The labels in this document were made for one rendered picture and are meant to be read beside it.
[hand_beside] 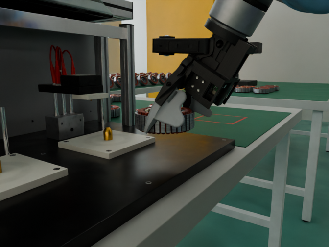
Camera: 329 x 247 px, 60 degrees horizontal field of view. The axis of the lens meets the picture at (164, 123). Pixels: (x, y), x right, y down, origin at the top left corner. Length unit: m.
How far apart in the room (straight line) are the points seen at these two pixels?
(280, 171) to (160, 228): 1.11
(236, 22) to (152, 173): 0.26
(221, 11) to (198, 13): 3.73
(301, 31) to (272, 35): 0.47
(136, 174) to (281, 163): 1.04
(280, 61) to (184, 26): 2.13
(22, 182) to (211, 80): 0.31
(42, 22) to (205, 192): 0.46
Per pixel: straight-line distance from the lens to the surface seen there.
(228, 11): 0.44
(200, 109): 0.56
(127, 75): 0.81
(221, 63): 0.46
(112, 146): 0.59
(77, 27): 0.71
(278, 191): 1.47
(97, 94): 0.64
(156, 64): 4.47
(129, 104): 0.82
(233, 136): 0.81
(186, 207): 0.43
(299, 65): 5.58
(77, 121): 0.74
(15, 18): 0.62
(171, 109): 0.46
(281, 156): 1.42
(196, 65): 0.46
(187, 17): 4.24
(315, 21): 5.60
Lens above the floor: 0.94
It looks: 11 degrees down
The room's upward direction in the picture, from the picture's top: straight up
